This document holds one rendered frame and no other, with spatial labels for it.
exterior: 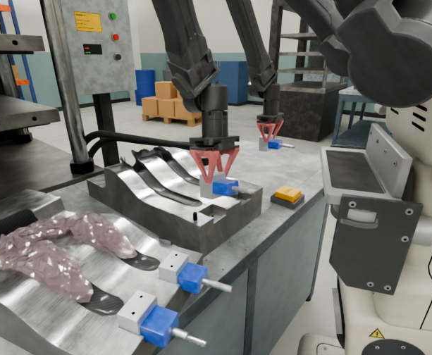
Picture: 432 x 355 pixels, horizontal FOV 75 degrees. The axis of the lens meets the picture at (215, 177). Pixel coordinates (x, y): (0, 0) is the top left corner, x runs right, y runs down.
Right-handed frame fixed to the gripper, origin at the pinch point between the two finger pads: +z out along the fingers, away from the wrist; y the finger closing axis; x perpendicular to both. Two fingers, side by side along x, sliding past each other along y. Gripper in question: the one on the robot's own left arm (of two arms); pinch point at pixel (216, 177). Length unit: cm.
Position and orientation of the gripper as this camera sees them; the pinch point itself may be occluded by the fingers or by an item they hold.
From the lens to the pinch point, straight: 63.5
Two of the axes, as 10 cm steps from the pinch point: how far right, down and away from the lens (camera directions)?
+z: 0.1, 9.8, 2.1
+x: 7.7, 1.2, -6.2
